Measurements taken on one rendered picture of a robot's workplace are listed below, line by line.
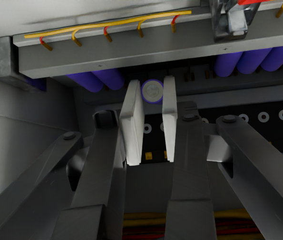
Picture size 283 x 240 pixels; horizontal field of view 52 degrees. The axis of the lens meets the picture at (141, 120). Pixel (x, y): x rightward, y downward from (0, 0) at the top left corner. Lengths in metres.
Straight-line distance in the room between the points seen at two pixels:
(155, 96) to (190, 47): 0.04
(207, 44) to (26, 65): 0.12
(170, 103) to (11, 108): 0.13
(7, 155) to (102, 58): 0.10
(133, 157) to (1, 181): 0.11
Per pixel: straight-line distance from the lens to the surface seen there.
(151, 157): 0.31
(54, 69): 0.21
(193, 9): 0.19
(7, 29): 0.21
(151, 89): 0.21
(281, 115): 0.33
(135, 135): 0.15
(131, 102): 0.17
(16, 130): 0.25
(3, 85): 0.23
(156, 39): 0.19
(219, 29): 0.17
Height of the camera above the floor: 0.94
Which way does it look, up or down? 9 degrees up
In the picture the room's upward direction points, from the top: 173 degrees clockwise
